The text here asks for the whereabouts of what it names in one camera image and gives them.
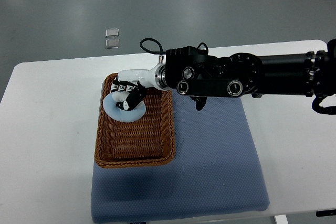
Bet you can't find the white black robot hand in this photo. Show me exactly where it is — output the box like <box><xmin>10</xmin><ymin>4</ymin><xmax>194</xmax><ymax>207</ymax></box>
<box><xmin>111</xmin><ymin>64</ymin><xmax>166</xmax><ymax>111</ymax></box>

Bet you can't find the light blue plush toy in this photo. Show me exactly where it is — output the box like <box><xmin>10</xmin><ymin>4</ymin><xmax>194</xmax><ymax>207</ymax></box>
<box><xmin>103</xmin><ymin>91</ymin><xmax>146</xmax><ymax>123</ymax></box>

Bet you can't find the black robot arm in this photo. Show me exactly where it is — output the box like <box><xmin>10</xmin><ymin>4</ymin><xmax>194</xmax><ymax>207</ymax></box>
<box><xmin>111</xmin><ymin>40</ymin><xmax>335</xmax><ymax>115</ymax></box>

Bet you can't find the brown wicker basket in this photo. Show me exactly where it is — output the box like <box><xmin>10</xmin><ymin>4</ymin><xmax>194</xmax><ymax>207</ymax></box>
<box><xmin>94</xmin><ymin>88</ymin><xmax>176</xmax><ymax>168</ymax></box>

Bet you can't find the lower metal floor plate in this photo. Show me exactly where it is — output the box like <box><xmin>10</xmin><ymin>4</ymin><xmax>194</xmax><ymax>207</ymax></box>
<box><xmin>105</xmin><ymin>38</ymin><xmax>120</xmax><ymax>49</ymax></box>

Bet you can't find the metal floor plate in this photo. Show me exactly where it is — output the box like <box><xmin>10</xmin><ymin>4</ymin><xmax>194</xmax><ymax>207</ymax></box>
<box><xmin>105</xmin><ymin>38</ymin><xmax>120</xmax><ymax>49</ymax></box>
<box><xmin>105</xmin><ymin>28</ymin><xmax>119</xmax><ymax>38</ymax></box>

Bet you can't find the upper metal floor plate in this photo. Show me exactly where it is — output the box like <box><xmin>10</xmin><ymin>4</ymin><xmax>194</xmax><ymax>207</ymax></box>
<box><xmin>105</xmin><ymin>28</ymin><xmax>119</xmax><ymax>38</ymax></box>

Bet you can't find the blue textured mat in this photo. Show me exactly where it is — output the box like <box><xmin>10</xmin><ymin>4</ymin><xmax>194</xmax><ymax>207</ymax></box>
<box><xmin>91</xmin><ymin>92</ymin><xmax>269</xmax><ymax>223</ymax></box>

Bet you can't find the black cable loop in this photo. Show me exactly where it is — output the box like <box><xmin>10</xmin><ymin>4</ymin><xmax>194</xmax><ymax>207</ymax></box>
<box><xmin>139</xmin><ymin>37</ymin><xmax>167</xmax><ymax>63</ymax></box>

